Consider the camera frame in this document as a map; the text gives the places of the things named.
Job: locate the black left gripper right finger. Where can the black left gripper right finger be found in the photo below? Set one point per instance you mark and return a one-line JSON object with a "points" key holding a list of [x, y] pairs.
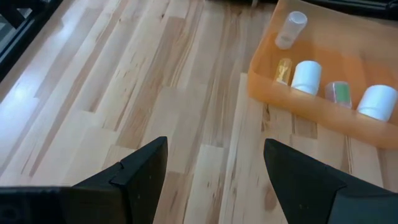
{"points": [[317, 199]]}

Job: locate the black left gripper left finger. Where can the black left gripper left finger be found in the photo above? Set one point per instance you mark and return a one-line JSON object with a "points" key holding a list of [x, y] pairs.
{"points": [[118, 199]]}

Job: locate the white opaque pill bottle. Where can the white opaque pill bottle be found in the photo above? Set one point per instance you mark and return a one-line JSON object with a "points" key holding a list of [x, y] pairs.
{"points": [[377, 102], [307, 77]]}

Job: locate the amber pill bottle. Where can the amber pill bottle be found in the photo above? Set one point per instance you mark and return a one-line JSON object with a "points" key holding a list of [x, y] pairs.
{"points": [[283, 71]]}

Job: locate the small white bottle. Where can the small white bottle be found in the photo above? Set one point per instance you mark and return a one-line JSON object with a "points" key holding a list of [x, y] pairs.
{"points": [[290, 29]]}

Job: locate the orange translucent plastic basket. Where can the orange translucent plastic basket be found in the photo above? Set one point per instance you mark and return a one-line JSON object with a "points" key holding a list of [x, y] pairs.
{"points": [[342, 56]]}

